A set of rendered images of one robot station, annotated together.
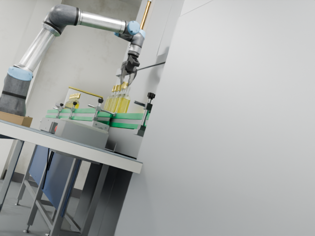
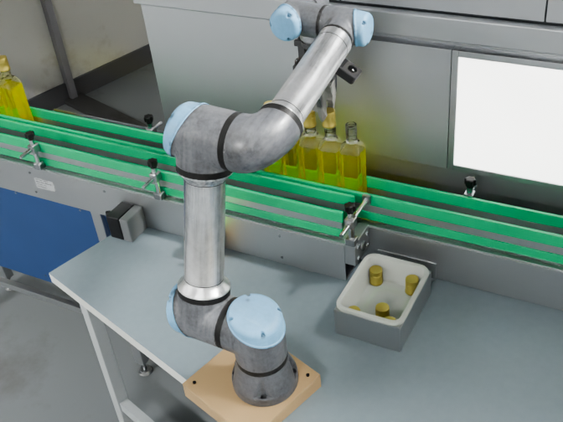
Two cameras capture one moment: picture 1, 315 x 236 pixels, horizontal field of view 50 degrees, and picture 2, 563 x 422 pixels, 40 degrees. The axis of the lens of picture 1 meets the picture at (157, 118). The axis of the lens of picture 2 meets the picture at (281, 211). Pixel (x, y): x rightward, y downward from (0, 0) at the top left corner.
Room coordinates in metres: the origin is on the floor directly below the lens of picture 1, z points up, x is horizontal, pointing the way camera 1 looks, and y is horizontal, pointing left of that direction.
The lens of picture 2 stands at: (0.65, 1.30, 2.15)
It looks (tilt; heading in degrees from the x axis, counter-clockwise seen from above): 36 degrees down; 328
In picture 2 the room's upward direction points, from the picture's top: 7 degrees counter-clockwise
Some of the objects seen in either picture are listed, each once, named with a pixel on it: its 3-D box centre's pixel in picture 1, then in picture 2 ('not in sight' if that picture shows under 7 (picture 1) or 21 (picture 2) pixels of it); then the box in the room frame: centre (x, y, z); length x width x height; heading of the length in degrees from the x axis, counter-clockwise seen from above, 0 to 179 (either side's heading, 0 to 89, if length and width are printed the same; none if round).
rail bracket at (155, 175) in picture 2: (69, 109); (152, 183); (2.39, 0.61, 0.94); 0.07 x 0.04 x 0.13; 116
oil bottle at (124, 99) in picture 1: (120, 111); (353, 174); (1.98, 0.22, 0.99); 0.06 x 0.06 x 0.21; 26
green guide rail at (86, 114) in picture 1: (64, 114); (79, 162); (2.68, 0.71, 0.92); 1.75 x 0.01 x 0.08; 26
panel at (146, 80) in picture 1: (163, 91); (443, 108); (1.86, 0.01, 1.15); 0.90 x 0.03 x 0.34; 26
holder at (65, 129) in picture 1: (86, 136); (387, 294); (1.74, 0.32, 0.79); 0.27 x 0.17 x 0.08; 116
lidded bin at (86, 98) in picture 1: (83, 102); not in sight; (4.38, 0.97, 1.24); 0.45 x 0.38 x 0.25; 99
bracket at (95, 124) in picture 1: (99, 129); (358, 244); (1.88, 0.29, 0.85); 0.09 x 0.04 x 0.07; 116
